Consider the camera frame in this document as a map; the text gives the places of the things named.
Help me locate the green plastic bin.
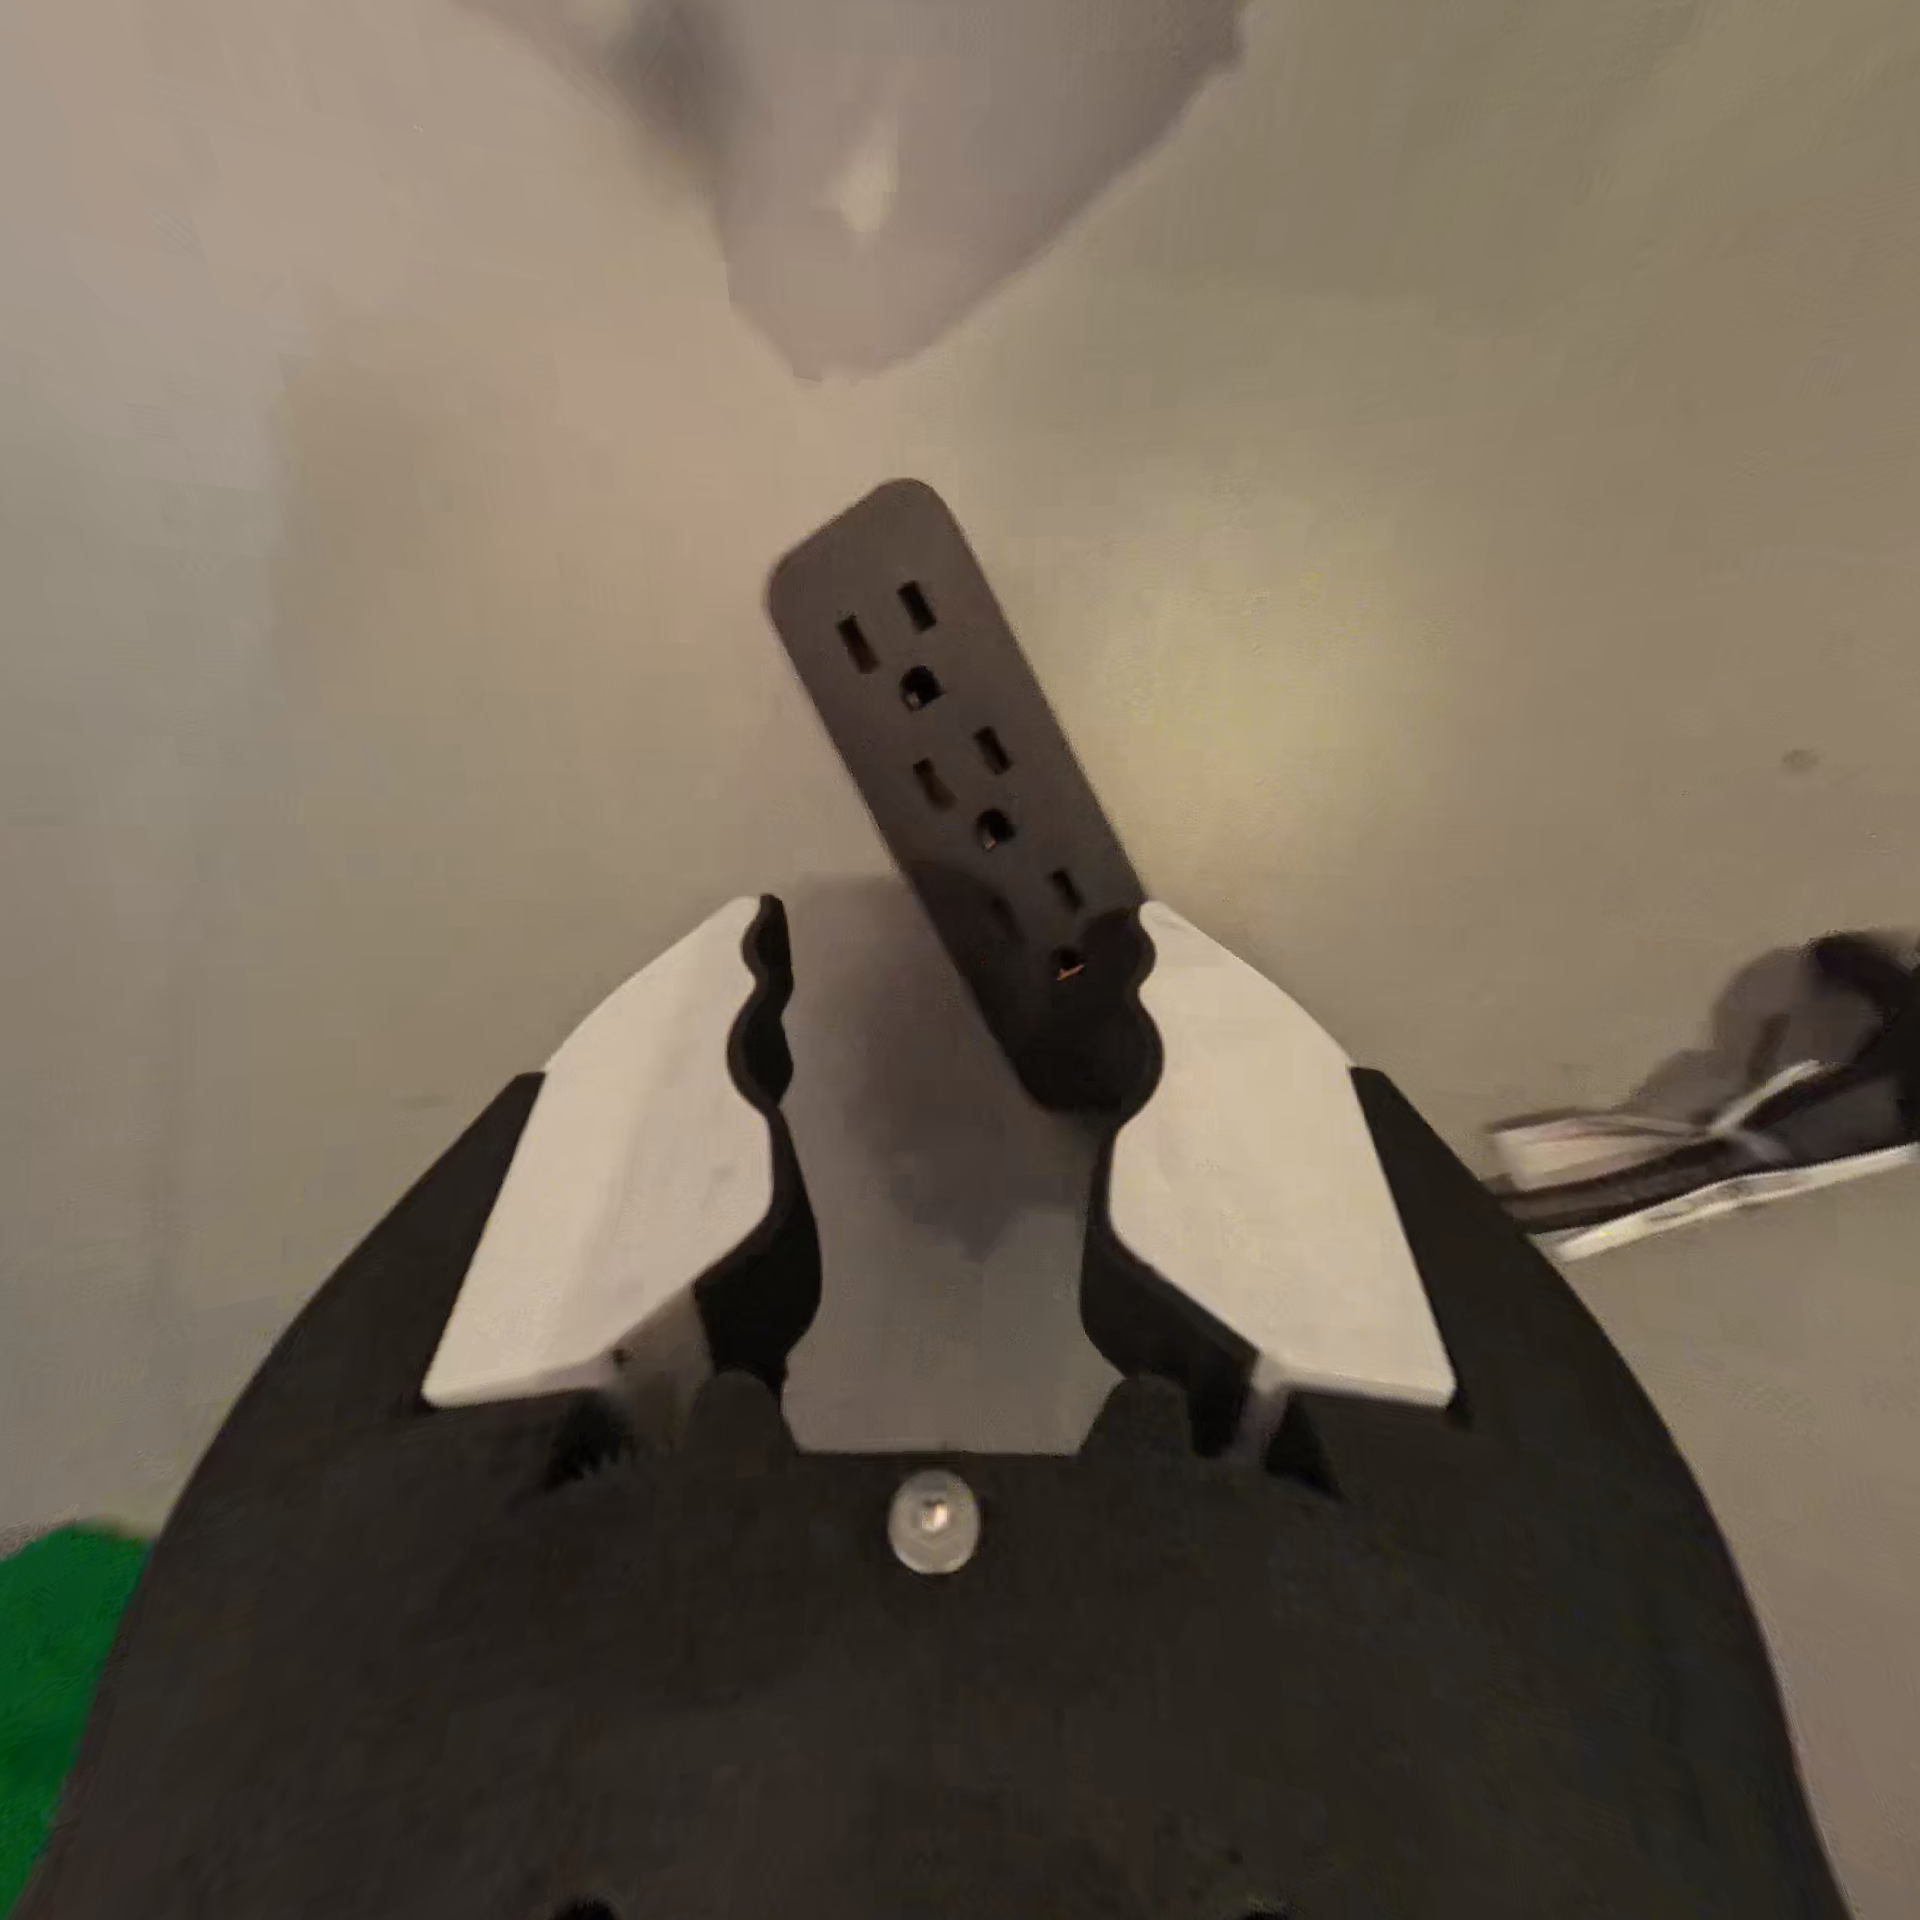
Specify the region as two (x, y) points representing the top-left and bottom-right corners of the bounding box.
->
(0, 1520), (154, 1920)

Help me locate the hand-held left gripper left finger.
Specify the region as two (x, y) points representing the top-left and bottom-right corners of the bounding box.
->
(422, 893), (825, 1407)

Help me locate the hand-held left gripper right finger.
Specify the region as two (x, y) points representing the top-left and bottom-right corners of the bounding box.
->
(1078, 901), (1461, 1413)

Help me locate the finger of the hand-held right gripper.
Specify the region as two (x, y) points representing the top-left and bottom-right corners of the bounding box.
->
(833, 0), (1256, 376)
(600, 0), (933, 376)

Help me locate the braided cord with plug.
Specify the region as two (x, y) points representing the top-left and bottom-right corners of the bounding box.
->
(1485, 931), (1920, 1262)

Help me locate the white warning tag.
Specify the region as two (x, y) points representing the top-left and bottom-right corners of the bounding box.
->
(1492, 1056), (1920, 1262)

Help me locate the black power strip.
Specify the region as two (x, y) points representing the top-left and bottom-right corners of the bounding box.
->
(766, 477), (1163, 1116)

